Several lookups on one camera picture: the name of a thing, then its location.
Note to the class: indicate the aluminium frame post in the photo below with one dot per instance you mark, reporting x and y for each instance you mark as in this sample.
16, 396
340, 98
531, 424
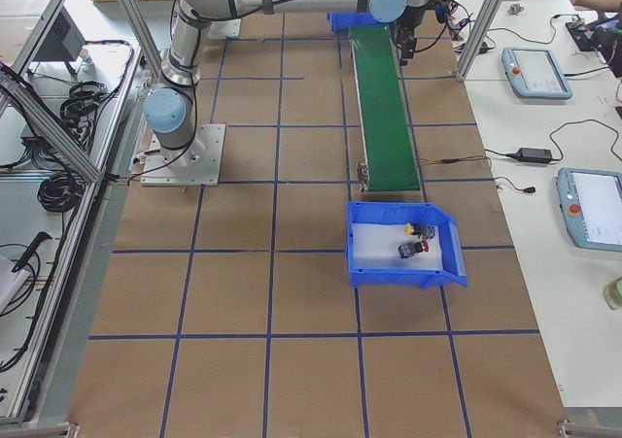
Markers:
476, 37

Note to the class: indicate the red mushroom push button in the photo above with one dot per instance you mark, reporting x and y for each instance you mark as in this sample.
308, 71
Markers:
410, 249

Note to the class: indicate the black power adapter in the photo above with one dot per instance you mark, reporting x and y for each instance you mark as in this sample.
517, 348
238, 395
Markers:
533, 155

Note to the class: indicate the yellow push button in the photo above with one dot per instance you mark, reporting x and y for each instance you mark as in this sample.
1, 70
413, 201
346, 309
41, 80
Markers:
420, 231

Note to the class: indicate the white foam pad right bin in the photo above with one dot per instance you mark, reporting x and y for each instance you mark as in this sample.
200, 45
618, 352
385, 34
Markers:
375, 247

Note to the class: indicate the blue plastic bin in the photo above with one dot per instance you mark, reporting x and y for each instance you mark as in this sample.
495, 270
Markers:
344, 21
447, 231

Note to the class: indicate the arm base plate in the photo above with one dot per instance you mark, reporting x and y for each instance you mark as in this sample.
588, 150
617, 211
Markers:
200, 165
225, 30

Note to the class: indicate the teach pendant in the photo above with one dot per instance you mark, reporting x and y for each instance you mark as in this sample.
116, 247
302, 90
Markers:
535, 74
590, 202

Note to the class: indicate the grey control box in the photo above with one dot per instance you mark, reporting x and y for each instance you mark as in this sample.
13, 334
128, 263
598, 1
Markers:
63, 42

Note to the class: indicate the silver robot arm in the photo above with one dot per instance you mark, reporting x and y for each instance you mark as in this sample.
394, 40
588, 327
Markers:
195, 17

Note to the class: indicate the lower teach pendant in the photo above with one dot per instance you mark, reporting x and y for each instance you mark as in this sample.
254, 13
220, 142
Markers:
590, 202

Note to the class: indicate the person forearm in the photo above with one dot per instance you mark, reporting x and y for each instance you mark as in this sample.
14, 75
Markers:
605, 6

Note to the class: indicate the upper teach pendant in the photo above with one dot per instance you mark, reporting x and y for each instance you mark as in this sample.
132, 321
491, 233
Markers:
535, 74

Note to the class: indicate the green conveyor belt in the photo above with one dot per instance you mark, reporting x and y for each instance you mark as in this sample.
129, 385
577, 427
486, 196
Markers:
389, 164

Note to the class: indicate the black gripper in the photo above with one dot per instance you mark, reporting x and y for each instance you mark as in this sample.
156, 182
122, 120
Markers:
413, 18

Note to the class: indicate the right blue plastic bin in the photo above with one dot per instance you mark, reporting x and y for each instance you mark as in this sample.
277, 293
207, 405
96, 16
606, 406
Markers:
447, 231

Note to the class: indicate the left blue plastic bin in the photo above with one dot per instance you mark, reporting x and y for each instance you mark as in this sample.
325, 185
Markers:
344, 21

